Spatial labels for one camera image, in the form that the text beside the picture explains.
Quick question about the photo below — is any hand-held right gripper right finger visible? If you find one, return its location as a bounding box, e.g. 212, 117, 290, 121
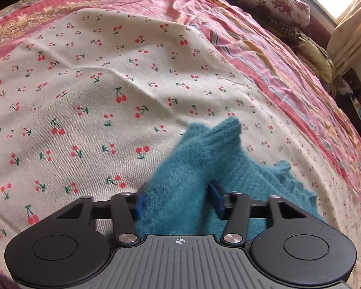
209, 180, 309, 245

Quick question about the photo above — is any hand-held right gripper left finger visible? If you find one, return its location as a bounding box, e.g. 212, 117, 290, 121
52, 187, 147, 246

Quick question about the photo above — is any teal fuzzy knit sweater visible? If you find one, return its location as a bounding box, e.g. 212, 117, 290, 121
135, 116, 327, 237

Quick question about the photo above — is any cherry print bed sheet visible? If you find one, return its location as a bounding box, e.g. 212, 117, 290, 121
0, 7, 361, 277

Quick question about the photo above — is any dark nightstand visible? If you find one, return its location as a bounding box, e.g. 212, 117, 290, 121
334, 68, 361, 133

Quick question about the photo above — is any yellow pillow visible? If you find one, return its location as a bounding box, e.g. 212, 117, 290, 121
295, 34, 335, 83

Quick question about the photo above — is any dark red sofa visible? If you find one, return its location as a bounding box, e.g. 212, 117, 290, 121
305, 7, 337, 50

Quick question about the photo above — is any floral red white pillow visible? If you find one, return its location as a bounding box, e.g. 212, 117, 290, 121
233, 0, 311, 35

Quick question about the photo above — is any beige curtain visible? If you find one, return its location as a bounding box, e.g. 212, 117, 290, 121
331, 0, 361, 82

